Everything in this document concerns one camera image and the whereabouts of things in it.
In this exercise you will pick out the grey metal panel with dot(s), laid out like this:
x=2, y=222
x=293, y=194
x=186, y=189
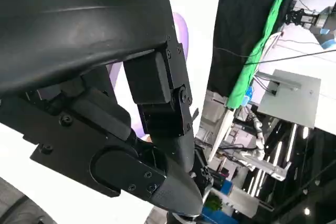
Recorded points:
x=288, y=98

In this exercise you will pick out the black backdrop cloth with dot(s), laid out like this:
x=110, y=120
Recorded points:
x=236, y=24

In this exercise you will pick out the green cloth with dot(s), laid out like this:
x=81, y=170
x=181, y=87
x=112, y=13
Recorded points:
x=244, y=82

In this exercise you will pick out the white slanted board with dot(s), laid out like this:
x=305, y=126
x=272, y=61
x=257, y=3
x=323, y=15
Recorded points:
x=225, y=127

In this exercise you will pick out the light blue plastic piece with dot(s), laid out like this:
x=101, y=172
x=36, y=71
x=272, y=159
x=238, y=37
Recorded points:
x=248, y=95

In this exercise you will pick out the lilac plate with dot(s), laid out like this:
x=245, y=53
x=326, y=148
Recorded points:
x=182, y=30

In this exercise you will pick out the aluminium frame bracket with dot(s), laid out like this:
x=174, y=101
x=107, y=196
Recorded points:
x=278, y=170

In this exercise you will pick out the dark grey robot body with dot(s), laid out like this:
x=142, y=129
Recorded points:
x=15, y=205

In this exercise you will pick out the green plant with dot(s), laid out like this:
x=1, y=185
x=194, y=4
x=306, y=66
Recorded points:
x=214, y=203

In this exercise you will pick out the blue storage bin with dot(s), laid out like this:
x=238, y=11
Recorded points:
x=226, y=187

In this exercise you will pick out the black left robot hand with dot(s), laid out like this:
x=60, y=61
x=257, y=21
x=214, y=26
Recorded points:
x=78, y=37

